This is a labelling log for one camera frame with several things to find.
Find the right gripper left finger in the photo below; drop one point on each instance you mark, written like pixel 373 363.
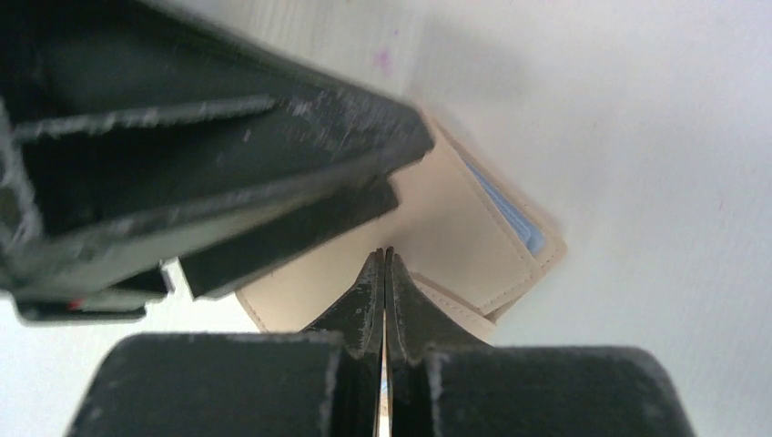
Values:
pixel 324 380

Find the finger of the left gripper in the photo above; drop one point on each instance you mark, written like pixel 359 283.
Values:
pixel 136 132

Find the beige card holder wallet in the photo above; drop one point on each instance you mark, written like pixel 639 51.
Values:
pixel 471 244

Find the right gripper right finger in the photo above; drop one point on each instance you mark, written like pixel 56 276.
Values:
pixel 446 382

